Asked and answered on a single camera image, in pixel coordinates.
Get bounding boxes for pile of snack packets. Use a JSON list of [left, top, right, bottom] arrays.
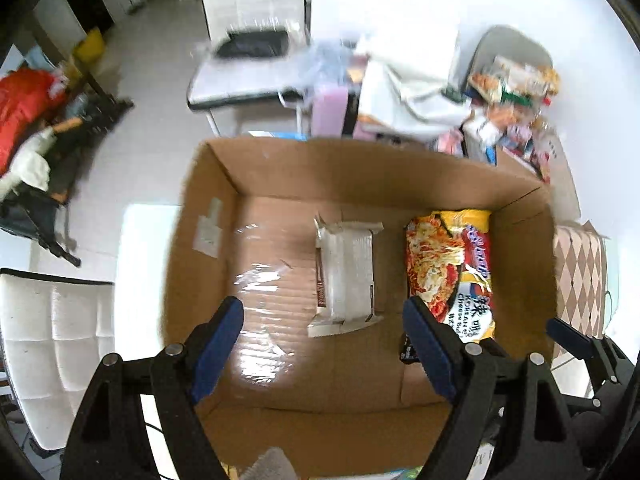
[[434, 55, 562, 183]]

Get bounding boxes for large cardboard box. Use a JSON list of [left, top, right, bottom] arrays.
[[162, 135, 559, 479]]

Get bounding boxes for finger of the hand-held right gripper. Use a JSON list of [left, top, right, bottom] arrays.
[[546, 317, 635, 401]]

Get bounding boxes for clear plastic bag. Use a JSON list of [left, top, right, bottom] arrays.
[[295, 39, 362, 97]]

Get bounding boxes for red yellow noodle packet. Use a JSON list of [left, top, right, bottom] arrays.
[[399, 208, 497, 364]]

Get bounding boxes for red bag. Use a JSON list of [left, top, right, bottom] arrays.
[[0, 69, 69, 176]]

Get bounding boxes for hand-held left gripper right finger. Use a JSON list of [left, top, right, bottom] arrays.
[[402, 296, 587, 480]]

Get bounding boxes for white cloth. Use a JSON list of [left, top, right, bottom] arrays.
[[0, 130, 54, 197]]

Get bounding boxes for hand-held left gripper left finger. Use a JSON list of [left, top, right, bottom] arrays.
[[60, 296, 246, 480]]

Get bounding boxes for silver snack packet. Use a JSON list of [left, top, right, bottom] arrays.
[[306, 214, 385, 338]]

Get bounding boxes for blue green snack packet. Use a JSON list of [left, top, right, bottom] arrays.
[[247, 131, 309, 142]]

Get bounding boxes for white plastic bag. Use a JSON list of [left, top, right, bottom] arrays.
[[357, 24, 472, 142]]

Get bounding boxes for beige diamond pattern box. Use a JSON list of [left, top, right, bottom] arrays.
[[552, 220, 612, 361]]

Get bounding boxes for pink box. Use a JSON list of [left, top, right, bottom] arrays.
[[311, 85, 349, 139]]

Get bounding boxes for black bag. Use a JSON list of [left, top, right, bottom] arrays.
[[215, 29, 291, 59]]

